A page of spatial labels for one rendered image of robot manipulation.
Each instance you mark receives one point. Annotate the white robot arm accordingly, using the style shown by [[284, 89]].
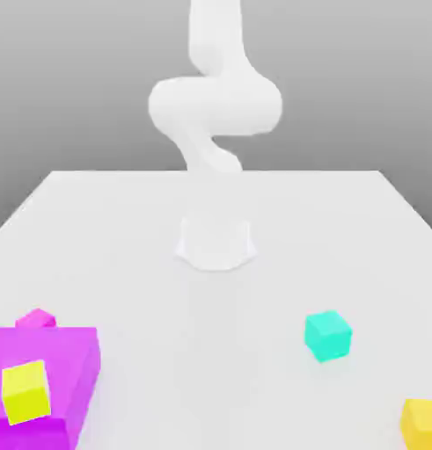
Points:
[[215, 105]]

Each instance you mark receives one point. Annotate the small turquoise cube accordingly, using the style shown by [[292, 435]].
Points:
[[327, 336]]

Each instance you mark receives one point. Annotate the small magenta cube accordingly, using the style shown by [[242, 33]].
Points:
[[36, 318]]

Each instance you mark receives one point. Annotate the small lime yellow cube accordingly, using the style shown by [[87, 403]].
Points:
[[25, 393]]

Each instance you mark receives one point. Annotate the small golden yellow cube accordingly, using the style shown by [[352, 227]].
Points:
[[422, 425]]

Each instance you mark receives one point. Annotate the large purple box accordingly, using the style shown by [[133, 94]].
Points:
[[71, 355]]

